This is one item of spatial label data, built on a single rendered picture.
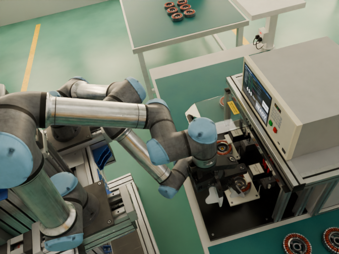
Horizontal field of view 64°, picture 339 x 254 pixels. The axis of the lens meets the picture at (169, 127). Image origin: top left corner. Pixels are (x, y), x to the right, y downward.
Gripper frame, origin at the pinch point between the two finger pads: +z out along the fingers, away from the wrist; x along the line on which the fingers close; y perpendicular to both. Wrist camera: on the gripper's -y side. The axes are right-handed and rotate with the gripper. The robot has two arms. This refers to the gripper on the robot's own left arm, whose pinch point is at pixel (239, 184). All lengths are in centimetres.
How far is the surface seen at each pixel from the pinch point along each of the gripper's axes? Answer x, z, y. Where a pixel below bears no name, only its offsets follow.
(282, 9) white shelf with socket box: -84, -3, -71
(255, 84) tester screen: -20, -32, -33
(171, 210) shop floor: -36, 52, 73
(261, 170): 1.5, -4.4, -13.4
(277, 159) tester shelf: 9.3, -20.9, -23.7
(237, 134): -22.0, -5.4, -11.8
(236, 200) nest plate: 5.8, 1.0, 4.8
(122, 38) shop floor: -321, 48, 81
